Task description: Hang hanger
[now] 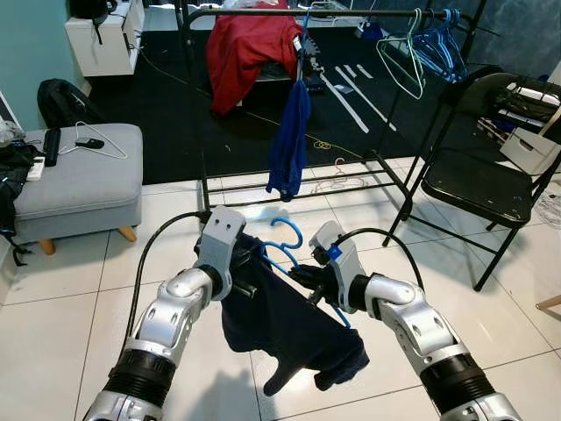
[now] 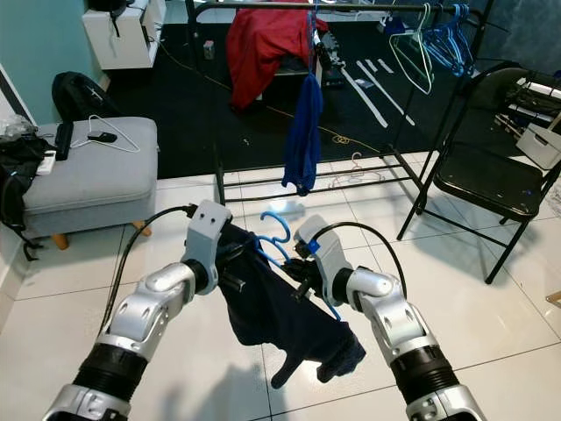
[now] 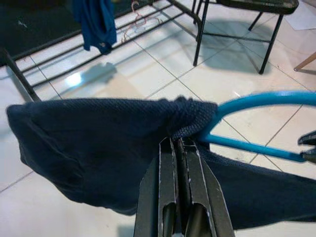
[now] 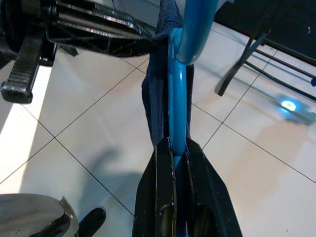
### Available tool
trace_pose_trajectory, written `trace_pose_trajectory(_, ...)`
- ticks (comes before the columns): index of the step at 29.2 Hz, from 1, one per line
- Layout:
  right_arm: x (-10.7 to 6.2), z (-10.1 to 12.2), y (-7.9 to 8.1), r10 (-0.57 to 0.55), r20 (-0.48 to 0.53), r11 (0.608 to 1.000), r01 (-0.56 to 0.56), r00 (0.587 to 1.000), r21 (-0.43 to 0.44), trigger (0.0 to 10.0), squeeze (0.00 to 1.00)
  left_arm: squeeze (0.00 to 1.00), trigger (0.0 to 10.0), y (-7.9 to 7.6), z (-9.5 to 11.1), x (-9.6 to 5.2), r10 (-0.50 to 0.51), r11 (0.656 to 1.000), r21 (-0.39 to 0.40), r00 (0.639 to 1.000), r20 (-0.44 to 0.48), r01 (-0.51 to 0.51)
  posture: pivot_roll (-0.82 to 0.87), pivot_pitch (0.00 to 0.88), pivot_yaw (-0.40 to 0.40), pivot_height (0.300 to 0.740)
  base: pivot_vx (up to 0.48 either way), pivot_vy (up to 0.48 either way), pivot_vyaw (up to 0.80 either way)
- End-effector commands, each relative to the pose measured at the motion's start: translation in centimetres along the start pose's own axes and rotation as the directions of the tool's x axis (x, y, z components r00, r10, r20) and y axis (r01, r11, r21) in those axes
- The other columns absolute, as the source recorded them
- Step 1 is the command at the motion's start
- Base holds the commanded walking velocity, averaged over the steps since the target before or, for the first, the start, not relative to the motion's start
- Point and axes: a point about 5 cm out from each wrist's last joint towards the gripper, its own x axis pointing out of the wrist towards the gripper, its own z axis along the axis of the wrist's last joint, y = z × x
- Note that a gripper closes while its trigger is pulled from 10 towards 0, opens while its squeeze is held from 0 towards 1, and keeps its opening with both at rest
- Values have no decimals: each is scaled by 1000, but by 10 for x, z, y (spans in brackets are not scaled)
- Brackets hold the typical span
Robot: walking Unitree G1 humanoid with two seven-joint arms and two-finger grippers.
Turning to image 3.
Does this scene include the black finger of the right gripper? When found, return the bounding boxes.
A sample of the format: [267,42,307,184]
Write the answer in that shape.
[300,147,316,164]
[297,130,316,147]

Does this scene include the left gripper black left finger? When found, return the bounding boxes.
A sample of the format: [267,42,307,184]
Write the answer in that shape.
[134,137,182,237]

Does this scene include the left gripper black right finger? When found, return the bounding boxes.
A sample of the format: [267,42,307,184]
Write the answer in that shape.
[176,140,235,237]

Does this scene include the light blue plastic hanger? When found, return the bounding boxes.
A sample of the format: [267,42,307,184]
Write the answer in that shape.
[197,90,316,163]

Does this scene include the navy blue garment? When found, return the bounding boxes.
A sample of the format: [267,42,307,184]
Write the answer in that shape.
[6,95,316,230]

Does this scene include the pink hanger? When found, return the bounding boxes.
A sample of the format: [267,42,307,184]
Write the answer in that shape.
[120,2,163,44]

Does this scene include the light wooden furniture leg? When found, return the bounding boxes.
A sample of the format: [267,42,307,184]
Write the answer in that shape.
[294,51,316,73]

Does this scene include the black folding chair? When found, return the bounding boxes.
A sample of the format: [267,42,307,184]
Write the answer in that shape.
[192,0,299,75]

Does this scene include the royal blue garment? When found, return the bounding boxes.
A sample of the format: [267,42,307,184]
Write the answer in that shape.
[71,0,117,55]

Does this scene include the black metal clothes rack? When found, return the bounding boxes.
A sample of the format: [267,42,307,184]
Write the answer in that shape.
[0,0,205,103]

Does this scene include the black floor carpet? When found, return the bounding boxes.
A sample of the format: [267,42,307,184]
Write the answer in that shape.
[0,0,154,67]

